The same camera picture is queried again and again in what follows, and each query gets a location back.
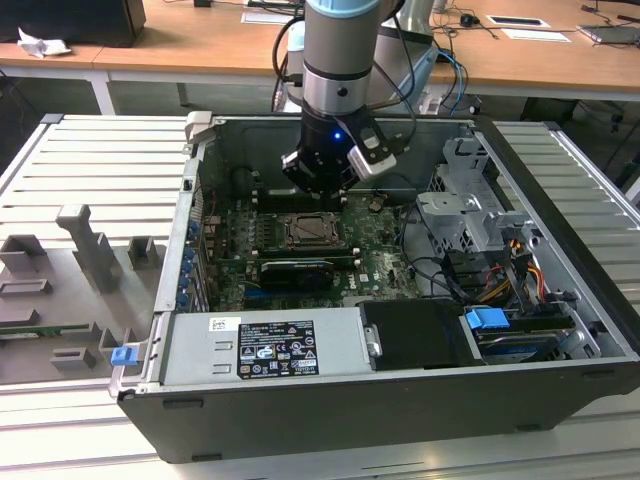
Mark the black RAM slot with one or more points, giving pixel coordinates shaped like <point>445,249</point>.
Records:
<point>277,193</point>
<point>277,207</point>
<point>277,202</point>
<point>277,198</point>

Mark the CPU socket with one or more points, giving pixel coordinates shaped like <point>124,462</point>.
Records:
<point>281,231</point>

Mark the green Dell motherboard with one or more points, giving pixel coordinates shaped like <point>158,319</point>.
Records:
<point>385,260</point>

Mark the black graphics card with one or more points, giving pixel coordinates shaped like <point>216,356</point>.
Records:
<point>295,276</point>

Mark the silver metal drive cage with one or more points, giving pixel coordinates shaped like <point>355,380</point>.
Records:
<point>450,220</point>

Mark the black plastic shroud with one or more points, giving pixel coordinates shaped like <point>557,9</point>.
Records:
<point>420,335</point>

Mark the black computer mouse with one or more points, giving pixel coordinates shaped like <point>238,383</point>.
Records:
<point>469,20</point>

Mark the blue disk carrier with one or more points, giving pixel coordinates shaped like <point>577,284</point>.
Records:
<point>485,317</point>

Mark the grey power supply unit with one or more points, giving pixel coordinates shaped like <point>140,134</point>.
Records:
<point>200,350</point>

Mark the white paper sheet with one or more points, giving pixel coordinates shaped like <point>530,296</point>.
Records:
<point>535,34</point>

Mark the open black PC case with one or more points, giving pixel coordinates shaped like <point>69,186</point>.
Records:
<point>300,415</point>

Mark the blue plastic latch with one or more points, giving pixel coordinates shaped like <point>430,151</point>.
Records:
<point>123,357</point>

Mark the black box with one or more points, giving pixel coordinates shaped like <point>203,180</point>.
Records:
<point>70,20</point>

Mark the grey parts rack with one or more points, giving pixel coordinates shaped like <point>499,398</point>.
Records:
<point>60,300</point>

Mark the crumpled white paper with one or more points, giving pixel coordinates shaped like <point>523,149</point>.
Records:
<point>42,45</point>

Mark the grey laptop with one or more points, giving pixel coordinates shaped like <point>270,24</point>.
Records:
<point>612,35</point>

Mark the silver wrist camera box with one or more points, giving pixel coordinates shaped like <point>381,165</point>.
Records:
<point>372,162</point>

